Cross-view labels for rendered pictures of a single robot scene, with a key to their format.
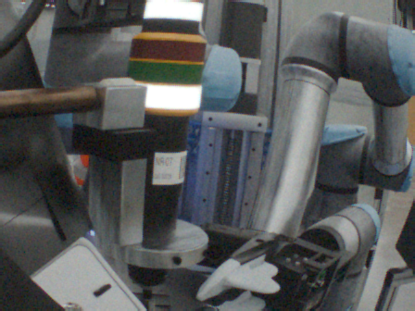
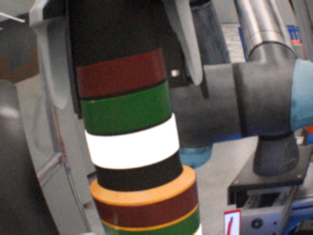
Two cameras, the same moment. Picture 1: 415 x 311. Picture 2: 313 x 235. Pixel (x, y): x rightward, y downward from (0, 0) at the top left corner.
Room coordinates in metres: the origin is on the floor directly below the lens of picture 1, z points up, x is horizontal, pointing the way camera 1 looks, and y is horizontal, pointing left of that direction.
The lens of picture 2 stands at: (0.17, -0.07, 1.46)
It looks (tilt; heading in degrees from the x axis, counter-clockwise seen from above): 14 degrees down; 31
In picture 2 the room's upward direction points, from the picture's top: 10 degrees counter-clockwise
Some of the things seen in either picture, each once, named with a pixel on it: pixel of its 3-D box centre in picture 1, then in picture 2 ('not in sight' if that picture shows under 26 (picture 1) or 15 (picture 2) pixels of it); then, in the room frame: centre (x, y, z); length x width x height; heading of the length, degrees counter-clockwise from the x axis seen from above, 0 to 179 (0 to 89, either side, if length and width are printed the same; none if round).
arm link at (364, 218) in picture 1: (348, 237); not in sight; (0.66, -0.20, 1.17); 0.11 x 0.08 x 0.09; 144
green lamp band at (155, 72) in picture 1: (164, 70); (149, 219); (0.32, 0.03, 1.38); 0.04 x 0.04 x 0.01
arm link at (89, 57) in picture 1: (86, 74); (184, 107); (0.57, 0.14, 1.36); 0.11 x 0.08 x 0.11; 107
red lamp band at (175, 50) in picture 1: (167, 49); (143, 196); (0.32, 0.03, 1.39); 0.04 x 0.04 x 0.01
